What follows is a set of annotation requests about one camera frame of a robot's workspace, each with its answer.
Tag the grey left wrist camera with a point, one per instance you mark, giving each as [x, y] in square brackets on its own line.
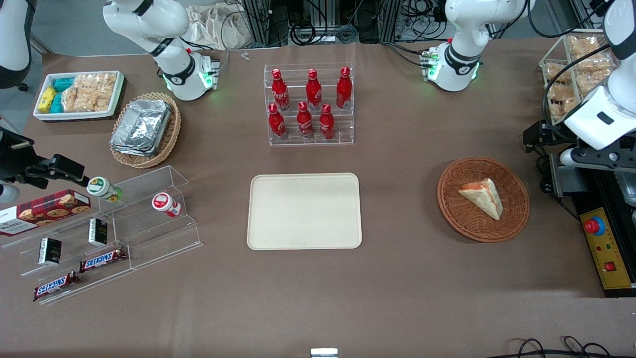
[596, 158]

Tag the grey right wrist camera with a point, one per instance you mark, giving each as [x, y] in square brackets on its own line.
[7, 194]

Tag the small black white box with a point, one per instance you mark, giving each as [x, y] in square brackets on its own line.
[98, 232]
[49, 251]

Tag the red tartan cookie box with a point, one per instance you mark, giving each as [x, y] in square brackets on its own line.
[44, 211]

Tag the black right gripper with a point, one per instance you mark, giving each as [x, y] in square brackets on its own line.
[11, 161]

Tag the yellow control box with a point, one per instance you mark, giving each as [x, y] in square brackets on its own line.
[613, 253]

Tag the oval light wicker basket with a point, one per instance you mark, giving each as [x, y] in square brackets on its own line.
[171, 134]

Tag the white rectangular snack tray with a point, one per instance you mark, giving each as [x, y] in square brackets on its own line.
[119, 94]

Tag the grey metal plate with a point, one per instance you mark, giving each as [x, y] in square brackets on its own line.
[564, 179]

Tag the yellow snack pack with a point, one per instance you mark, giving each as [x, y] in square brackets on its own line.
[47, 99]

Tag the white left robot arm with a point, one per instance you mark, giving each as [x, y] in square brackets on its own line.
[459, 30]

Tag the green lid yogurt cup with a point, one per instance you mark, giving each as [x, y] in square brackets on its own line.
[102, 188]

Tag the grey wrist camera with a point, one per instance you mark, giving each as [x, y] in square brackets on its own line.
[7, 194]
[596, 158]

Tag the red emergency stop button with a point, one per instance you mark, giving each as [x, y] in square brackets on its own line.
[594, 226]

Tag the aluminium frame post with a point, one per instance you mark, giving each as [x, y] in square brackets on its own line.
[257, 20]

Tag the clear bin of snacks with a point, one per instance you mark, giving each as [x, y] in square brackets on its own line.
[551, 52]

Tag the Snickers chocolate bar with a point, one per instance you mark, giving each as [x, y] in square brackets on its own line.
[102, 260]
[54, 286]

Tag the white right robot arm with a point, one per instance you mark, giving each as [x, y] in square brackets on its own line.
[164, 30]

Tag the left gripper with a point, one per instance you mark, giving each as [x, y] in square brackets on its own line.
[545, 135]

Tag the teal snack pack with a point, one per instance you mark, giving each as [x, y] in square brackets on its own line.
[57, 103]
[63, 83]

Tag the beige plastic tray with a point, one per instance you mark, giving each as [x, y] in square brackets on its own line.
[303, 211]

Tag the clear bag rice crackers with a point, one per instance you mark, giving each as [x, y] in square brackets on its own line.
[89, 92]

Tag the clear acrylic bottle rack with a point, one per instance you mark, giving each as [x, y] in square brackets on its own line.
[308, 141]

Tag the red cola bottle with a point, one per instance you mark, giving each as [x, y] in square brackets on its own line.
[344, 89]
[326, 124]
[305, 122]
[276, 124]
[279, 92]
[313, 92]

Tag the clear bag fried snacks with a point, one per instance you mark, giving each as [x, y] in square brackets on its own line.
[556, 73]
[561, 92]
[584, 47]
[596, 65]

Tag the red lid yogurt cup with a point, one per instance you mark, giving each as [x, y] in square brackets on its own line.
[164, 203]

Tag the round brown wicker basket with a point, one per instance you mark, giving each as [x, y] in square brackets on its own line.
[462, 219]

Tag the clear plastic container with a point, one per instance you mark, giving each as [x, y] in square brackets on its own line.
[628, 189]

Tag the clear acrylic stepped shelf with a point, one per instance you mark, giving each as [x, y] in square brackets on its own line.
[159, 238]
[74, 288]

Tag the triangular sandwich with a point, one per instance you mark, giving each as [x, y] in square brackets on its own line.
[484, 198]

